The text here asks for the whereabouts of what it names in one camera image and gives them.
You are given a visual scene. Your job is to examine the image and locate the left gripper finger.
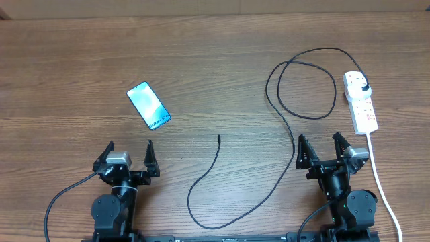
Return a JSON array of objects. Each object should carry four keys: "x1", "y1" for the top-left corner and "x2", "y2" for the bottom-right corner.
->
[
  {"x1": 92, "y1": 141, "x2": 114, "y2": 172},
  {"x1": 144, "y1": 140, "x2": 160, "y2": 177}
]

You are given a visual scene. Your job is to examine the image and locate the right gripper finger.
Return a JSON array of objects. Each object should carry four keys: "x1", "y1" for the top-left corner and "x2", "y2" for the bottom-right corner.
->
[
  {"x1": 333, "y1": 132, "x2": 351, "y2": 161},
  {"x1": 296, "y1": 134, "x2": 320, "y2": 169}
]

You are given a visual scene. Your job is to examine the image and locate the smartphone with blue screen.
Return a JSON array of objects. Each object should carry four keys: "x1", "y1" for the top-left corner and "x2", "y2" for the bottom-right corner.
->
[{"x1": 126, "y1": 81, "x2": 171, "y2": 130}]

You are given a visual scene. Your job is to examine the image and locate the white charger plug adapter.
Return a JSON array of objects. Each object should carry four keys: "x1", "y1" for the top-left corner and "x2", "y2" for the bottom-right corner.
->
[{"x1": 345, "y1": 83, "x2": 372, "y2": 102}]

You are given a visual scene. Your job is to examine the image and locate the white power strip cord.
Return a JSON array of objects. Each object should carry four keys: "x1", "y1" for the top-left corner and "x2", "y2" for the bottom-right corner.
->
[{"x1": 365, "y1": 132, "x2": 403, "y2": 242}]

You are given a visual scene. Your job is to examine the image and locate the white power strip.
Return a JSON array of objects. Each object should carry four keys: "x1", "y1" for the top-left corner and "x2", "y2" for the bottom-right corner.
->
[{"x1": 343, "y1": 71, "x2": 378, "y2": 135}]

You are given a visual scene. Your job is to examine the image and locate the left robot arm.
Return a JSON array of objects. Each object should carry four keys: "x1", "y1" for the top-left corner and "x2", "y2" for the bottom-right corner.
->
[{"x1": 91, "y1": 140, "x2": 160, "y2": 241}]

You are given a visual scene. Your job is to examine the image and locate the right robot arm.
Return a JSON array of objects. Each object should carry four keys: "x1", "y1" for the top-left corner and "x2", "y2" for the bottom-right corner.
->
[{"x1": 287, "y1": 132, "x2": 380, "y2": 241}]

